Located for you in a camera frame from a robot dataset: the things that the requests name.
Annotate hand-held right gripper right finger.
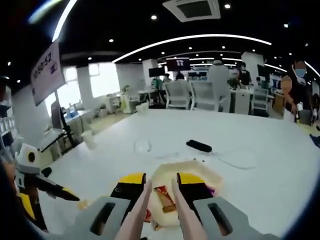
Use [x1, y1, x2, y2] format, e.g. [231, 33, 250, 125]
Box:
[176, 171, 253, 240]

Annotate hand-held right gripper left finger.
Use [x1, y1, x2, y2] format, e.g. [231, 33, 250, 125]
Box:
[72, 171, 148, 240]

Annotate slim food tongs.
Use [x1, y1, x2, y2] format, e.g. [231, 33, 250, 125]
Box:
[114, 177, 209, 240]

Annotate beige hexagonal container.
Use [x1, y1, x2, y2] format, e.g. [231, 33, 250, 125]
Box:
[149, 161, 224, 228]

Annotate red snack food packet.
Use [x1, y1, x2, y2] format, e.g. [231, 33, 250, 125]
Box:
[152, 184, 176, 214]

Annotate person's left hand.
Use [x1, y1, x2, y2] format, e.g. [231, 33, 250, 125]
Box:
[0, 159, 16, 201]

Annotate black bar-shaped device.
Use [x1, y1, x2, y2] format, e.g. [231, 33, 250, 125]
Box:
[186, 139, 213, 153]

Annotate large display screen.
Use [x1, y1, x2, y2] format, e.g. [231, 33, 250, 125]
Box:
[29, 41, 67, 107]

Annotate white mesh chair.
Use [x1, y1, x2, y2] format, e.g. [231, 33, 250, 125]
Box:
[251, 87, 270, 117]
[163, 79, 192, 110]
[190, 79, 221, 112]

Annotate cardboard box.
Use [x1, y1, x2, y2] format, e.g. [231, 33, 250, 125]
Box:
[273, 93, 286, 112]

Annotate long ceiling light strip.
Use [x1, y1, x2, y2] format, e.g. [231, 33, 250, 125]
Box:
[112, 34, 272, 63]
[51, 0, 78, 42]

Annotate hanging dark screen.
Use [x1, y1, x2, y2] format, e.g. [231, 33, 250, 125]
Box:
[166, 57, 191, 72]

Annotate ceiling air vent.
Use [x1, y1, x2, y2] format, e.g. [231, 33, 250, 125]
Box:
[162, 0, 222, 23]

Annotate white cable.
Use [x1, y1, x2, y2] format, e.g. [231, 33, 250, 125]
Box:
[134, 138, 258, 171]

